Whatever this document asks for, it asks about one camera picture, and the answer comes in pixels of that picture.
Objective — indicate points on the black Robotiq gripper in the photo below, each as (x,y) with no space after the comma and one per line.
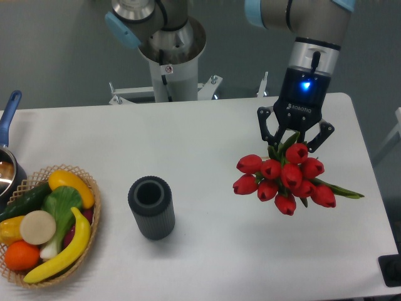
(298,108)

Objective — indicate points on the red tulip bouquet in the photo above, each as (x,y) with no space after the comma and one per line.
(286,174)

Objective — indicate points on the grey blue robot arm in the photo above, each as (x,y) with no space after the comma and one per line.
(319,27)

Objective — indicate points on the dark grey ribbed vase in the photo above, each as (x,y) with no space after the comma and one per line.
(150,200)

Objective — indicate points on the black device at table edge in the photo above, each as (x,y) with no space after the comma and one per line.
(390,269)

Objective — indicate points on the purple red vegetable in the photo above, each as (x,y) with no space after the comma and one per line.
(88,214)

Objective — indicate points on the yellow lemon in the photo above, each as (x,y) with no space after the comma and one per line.
(60,178)

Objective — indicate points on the green bok choy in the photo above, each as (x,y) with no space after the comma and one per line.
(58,204)

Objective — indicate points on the woven wicker basket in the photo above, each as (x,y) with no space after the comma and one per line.
(28,184)

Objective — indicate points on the yellow banana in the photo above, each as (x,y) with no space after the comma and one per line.
(66,257)

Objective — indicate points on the green cucumber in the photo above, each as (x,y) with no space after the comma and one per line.
(30,201)

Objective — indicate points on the beige round disc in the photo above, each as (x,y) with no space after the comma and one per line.
(37,227)

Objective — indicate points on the yellow bell pepper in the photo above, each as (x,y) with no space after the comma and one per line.
(10,232)

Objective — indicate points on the orange fruit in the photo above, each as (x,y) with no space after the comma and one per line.
(21,256)

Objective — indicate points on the white furniture frame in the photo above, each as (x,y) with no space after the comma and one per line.
(389,142)

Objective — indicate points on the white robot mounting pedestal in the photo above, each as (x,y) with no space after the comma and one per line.
(173,60)

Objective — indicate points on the blue handled saucepan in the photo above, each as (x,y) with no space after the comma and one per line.
(12,173)

